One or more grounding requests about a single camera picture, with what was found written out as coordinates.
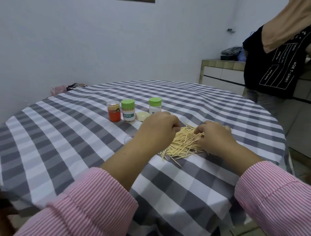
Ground tiled kitchen counter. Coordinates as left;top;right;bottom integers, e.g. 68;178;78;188
199;59;311;158

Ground pale yellow round lid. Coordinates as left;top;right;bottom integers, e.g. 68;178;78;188
136;111;150;122

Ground pile of wooden toothpicks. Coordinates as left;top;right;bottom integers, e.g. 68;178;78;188
158;121;210;168

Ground red jar with clear lid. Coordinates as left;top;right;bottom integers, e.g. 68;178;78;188
106;100;121;123

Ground pink cloth item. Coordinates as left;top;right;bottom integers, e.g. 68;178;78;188
50;85;67;96

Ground person's left hand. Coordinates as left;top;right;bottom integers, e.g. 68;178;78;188
136;111;182;150

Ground grey white checkered tablecloth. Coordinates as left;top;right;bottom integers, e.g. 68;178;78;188
0;80;293;236

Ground person's left forearm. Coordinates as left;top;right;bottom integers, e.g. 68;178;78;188
13;140;168;236

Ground dark bag with cables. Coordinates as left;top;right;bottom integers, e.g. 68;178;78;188
66;83;88;91

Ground blue plastic bag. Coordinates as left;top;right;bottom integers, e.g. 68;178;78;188
237;48;247;63

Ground person's right hand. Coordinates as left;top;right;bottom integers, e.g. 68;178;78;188
194;121;237;156

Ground person's right forearm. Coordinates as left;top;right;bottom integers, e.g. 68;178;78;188
219;143;311;236

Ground labelled toothpick jar green lid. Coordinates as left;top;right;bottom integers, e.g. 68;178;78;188
121;99;136;123

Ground black bag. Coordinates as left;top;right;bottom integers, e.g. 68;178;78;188
220;46;243;61

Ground clear jar green lid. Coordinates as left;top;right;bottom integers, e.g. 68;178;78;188
149;97;162;115

